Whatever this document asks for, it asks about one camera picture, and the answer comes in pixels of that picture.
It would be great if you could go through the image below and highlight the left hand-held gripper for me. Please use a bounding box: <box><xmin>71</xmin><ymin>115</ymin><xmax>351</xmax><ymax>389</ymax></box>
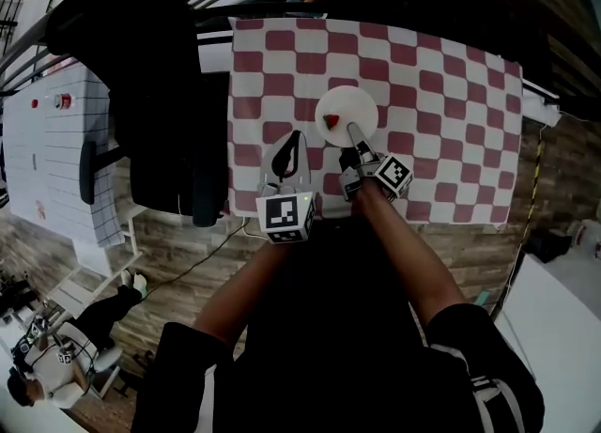
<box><xmin>255</xmin><ymin>129</ymin><xmax>318</xmax><ymax>245</ymax></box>

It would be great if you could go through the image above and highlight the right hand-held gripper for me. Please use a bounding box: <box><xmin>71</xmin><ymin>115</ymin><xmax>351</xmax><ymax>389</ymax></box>
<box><xmin>338</xmin><ymin>122</ymin><xmax>414</xmax><ymax>202</ymax></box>

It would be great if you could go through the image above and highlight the white round plate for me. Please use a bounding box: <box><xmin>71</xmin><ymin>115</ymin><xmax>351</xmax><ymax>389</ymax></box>
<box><xmin>314</xmin><ymin>85</ymin><xmax>379</xmax><ymax>148</ymax></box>

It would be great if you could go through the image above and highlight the person's left forearm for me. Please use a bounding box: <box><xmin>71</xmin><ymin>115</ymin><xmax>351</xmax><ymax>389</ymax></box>
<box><xmin>192</xmin><ymin>240</ymin><xmax>295</xmax><ymax>348</ymax></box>

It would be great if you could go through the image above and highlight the person's right forearm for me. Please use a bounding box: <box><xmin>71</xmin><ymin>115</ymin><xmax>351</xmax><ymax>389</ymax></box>
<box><xmin>351</xmin><ymin>177</ymin><xmax>466</xmax><ymax>329</ymax></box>

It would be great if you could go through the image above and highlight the red white checkered tablecloth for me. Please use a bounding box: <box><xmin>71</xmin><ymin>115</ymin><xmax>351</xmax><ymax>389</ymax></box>
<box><xmin>227</xmin><ymin>17</ymin><xmax>525</xmax><ymax>233</ymax></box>

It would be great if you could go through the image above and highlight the black office chair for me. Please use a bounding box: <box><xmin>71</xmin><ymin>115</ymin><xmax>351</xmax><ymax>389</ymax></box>
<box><xmin>44</xmin><ymin>0</ymin><xmax>231</xmax><ymax>228</ymax></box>

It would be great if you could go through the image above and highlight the person's black clothing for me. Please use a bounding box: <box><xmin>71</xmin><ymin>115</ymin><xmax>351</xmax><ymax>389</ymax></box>
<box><xmin>131</xmin><ymin>214</ymin><xmax>546</xmax><ymax>433</ymax></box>

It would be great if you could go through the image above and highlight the yellow black striped tape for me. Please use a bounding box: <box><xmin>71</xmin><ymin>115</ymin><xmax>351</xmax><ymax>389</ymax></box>
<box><xmin>524</xmin><ymin>128</ymin><xmax>547</xmax><ymax>235</ymax></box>

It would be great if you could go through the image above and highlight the white flat board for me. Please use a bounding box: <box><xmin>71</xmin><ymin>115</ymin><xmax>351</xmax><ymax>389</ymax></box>
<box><xmin>520</xmin><ymin>87</ymin><xmax>562</xmax><ymax>125</ymax></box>

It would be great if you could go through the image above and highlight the black box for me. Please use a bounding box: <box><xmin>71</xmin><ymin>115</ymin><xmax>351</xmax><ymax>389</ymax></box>
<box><xmin>525</xmin><ymin>228</ymin><xmax>572</xmax><ymax>263</ymax></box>

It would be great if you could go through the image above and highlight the white grid-cloth table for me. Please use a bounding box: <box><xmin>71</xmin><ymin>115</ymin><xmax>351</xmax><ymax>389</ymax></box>
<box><xmin>2</xmin><ymin>64</ymin><xmax>126</xmax><ymax>249</ymax></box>

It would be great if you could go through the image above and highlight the white metal rack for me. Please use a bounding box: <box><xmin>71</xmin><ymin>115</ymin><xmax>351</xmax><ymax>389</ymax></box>
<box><xmin>46</xmin><ymin>214</ymin><xmax>142</xmax><ymax>319</ymax></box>

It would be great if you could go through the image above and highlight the white bucket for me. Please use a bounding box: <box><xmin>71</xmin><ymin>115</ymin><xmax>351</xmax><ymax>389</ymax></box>
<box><xmin>570</xmin><ymin>219</ymin><xmax>601</xmax><ymax>258</ymax></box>

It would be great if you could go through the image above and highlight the white swivel chair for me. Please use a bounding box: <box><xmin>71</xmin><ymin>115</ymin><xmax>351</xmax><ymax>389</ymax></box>
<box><xmin>60</xmin><ymin>322</ymin><xmax>124</xmax><ymax>397</ymax></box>

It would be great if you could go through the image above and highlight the plain white table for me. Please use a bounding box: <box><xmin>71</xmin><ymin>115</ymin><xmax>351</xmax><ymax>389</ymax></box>
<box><xmin>492</xmin><ymin>252</ymin><xmax>601</xmax><ymax>433</ymax></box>

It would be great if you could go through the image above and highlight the black cable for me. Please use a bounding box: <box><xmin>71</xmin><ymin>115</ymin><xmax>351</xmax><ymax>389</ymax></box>
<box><xmin>140</xmin><ymin>222</ymin><xmax>248</xmax><ymax>291</ymax></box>

